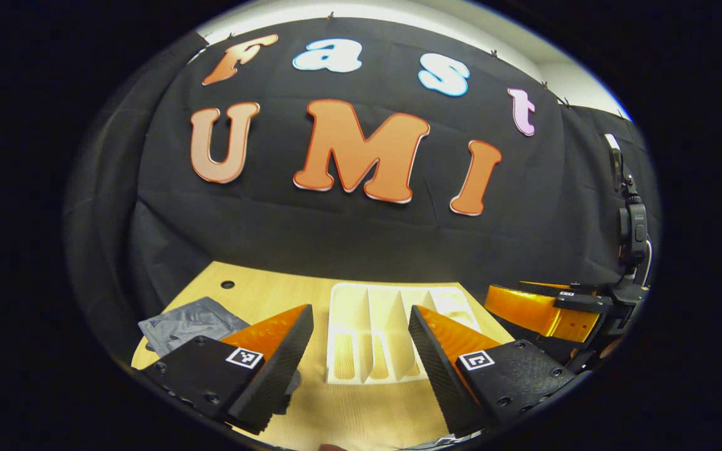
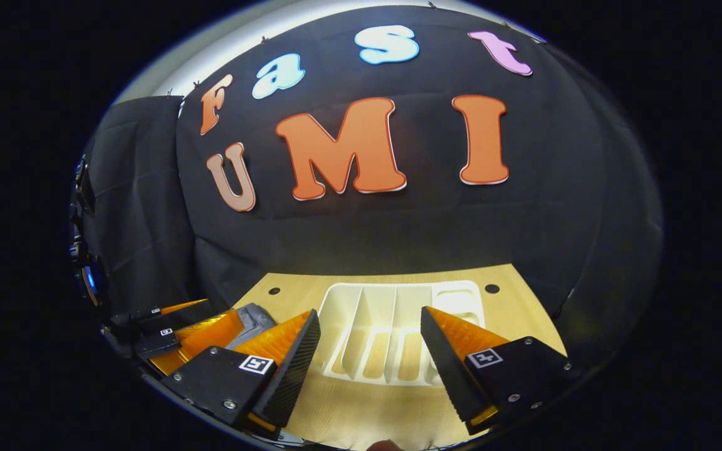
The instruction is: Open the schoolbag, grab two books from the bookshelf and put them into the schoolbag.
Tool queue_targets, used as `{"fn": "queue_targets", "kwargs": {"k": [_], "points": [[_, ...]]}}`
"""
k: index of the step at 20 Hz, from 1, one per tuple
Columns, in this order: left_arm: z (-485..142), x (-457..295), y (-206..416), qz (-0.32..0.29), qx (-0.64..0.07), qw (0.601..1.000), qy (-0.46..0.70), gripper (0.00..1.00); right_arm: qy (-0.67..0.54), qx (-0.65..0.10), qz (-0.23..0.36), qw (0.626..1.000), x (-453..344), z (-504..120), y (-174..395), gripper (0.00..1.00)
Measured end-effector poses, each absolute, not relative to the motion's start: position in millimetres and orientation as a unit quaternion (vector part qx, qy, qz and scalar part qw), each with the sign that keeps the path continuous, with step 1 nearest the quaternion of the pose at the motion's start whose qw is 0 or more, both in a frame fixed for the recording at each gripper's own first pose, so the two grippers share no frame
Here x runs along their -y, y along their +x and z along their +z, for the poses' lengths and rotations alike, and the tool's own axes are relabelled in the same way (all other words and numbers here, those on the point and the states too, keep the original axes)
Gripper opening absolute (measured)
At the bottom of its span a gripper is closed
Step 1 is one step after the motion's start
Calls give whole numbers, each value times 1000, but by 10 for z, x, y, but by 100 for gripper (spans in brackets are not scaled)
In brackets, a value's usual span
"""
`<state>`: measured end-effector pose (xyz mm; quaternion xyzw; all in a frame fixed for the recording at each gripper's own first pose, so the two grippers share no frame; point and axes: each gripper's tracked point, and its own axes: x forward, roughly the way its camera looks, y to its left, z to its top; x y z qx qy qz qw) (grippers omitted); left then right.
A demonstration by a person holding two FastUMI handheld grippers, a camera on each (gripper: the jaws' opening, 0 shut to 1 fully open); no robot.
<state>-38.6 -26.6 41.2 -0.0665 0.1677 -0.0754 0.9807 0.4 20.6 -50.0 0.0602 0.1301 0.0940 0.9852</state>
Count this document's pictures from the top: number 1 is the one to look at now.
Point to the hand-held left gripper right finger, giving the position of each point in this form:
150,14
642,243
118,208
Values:
439,376

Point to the white plastic bookshelf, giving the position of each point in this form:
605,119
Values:
392,332

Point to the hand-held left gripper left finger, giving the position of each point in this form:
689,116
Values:
276,376

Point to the grey schoolbag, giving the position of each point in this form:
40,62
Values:
192,319

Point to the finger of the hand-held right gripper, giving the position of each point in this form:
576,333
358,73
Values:
524,310
549,287

